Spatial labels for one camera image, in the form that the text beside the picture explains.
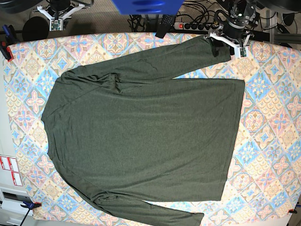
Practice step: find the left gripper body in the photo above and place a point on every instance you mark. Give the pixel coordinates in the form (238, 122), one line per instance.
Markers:
(237, 21)

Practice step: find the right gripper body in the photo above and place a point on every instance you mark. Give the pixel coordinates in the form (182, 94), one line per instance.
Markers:
(59, 6)

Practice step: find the dark green long-sleeve shirt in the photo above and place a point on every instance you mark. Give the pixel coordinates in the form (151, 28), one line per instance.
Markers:
(130, 132)

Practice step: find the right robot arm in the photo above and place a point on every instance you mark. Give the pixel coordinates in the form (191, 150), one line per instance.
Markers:
(17, 6)

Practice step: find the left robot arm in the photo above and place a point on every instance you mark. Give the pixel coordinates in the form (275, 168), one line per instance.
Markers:
(277, 32)

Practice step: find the black round stool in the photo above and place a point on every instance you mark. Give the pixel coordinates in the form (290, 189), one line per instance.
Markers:
(36, 28)

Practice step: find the black remote keypad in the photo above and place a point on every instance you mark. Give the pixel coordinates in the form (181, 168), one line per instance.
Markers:
(166, 23)

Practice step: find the blue plastic box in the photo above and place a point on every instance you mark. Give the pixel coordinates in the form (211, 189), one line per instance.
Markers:
(142, 7)

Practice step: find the patterned tile tablecloth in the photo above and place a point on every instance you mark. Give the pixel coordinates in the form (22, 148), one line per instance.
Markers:
(264, 178)

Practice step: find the red white label stickers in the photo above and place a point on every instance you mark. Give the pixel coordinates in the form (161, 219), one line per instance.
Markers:
(9, 171)

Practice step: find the orange clamp bottom right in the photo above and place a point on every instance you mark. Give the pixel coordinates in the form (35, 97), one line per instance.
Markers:
(294, 211)

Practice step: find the blue clamp bottom left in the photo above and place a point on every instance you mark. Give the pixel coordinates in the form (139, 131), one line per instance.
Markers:
(29, 206)

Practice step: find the white cabinet drawer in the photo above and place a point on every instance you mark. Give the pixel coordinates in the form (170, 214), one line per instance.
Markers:
(12, 197)

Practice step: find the white power strip red switch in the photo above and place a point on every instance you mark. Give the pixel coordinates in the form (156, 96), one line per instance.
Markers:
(194, 27)

